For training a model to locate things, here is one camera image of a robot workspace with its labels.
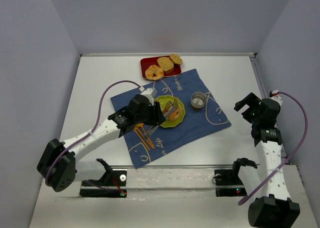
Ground orange wooden spoon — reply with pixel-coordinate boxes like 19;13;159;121
138;123;155;149

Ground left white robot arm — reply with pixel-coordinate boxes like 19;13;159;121
36;94;166;192

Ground red tray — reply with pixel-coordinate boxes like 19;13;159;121
140;55;182;79

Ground metal cup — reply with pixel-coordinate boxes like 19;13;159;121
191;92;207;111

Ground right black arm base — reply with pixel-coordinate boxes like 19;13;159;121
211;169;247;197

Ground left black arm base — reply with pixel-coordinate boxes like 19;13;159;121
79;169;127;198

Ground green dotted plate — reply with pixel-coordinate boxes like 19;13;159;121
155;95;186;128

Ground small orange bagel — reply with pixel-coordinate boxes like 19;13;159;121
167;106;182;122

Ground brown bread slice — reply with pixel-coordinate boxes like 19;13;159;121
157;57;175;74

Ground aluminium front rail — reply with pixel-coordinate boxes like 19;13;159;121
109;164;291;170

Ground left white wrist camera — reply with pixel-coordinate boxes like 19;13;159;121
141;88;157;106

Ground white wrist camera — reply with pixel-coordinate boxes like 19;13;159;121
269;90;283;106
141;88;157;106

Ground large glazed bagel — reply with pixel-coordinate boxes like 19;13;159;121
144;65;165;81

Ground seeded bread roll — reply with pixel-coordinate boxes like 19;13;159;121
169;54;183;65

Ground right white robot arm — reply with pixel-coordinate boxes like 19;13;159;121
232;93;300;227

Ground metal tongs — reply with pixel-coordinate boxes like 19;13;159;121
144;101;179;139

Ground blue fish placemat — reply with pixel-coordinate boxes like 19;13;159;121
124;69;232;168

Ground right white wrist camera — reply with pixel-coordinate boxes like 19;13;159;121
269;90;283;106

